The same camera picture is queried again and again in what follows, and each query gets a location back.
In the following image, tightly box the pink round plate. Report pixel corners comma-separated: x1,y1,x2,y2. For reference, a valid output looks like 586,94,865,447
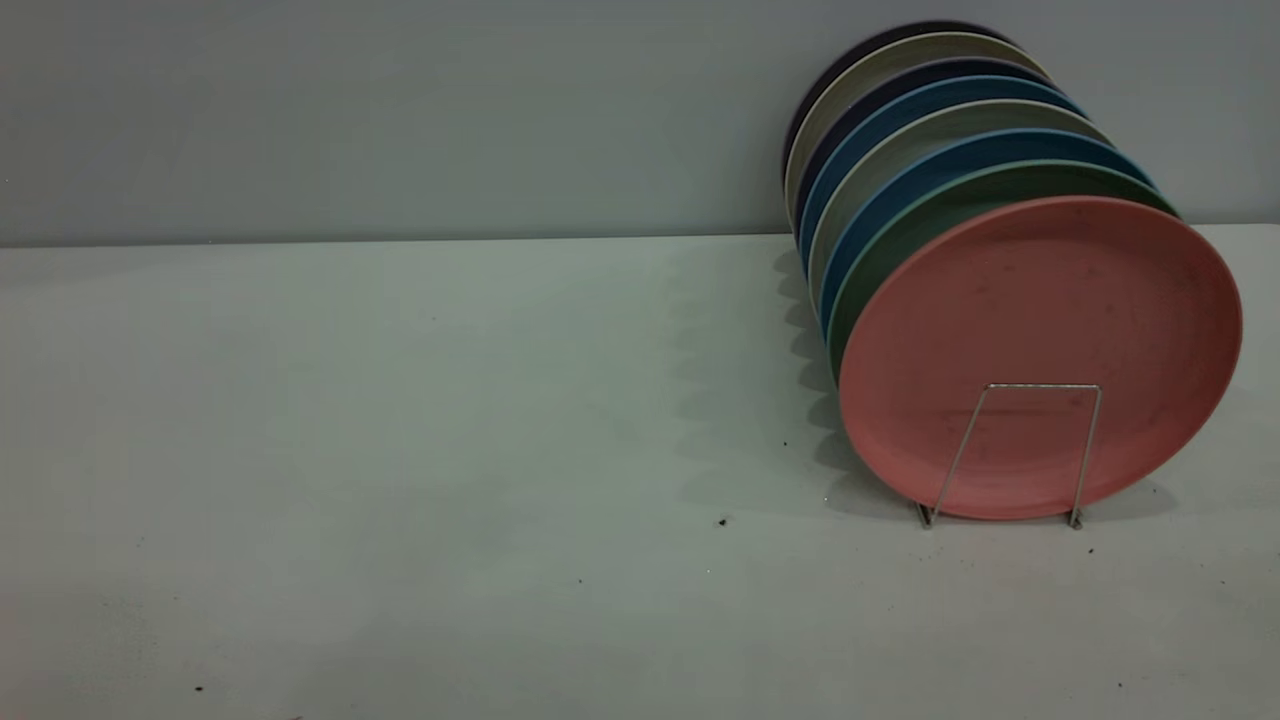
838,196,1244,522

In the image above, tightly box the green round plate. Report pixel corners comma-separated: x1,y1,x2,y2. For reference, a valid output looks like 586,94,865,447
828,160,1181,381

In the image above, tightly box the beige round plate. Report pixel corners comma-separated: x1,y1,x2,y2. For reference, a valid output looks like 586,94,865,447
785,30,1051,231
808,98,1116,301

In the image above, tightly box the dark navy round plate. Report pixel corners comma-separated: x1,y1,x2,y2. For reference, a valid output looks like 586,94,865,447
797,57,1051,236

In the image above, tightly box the blue round plate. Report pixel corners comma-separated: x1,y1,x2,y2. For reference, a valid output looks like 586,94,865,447
800,75,1086,271
820,128,1156,336

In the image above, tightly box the dark purple round plate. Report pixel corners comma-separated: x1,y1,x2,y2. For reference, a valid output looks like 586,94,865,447
783,18,1011,191

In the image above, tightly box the silver wire plate rack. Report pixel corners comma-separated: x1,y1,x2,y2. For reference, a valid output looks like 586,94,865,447
915,383,1104,531

